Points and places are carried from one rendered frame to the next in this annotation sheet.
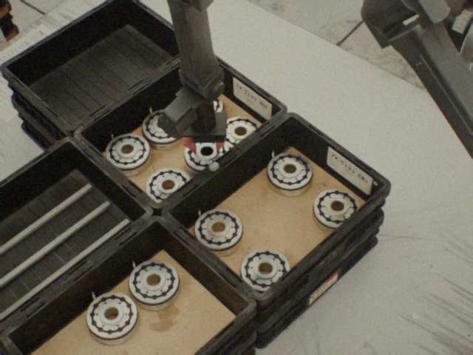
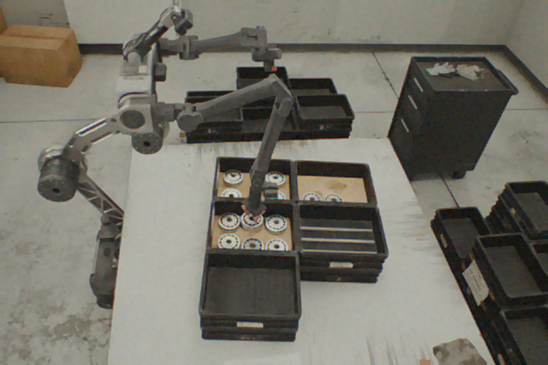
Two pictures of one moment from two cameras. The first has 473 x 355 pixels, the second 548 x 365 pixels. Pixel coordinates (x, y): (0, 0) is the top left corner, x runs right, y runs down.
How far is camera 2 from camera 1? 241 cm
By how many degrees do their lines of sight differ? 78
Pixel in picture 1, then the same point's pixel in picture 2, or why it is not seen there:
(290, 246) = not seen: hidden behind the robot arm
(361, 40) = not seen: outside the picture
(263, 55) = (151, 284)
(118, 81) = (243, 291)
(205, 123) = not seen: hidden behind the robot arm
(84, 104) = (269, 291)
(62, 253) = (331, 236)
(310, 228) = (245, 183)
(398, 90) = (132, 222)
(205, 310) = (302, 188)
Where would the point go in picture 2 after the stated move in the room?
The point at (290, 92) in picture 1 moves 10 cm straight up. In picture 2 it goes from (167, 257) to (165, 244)
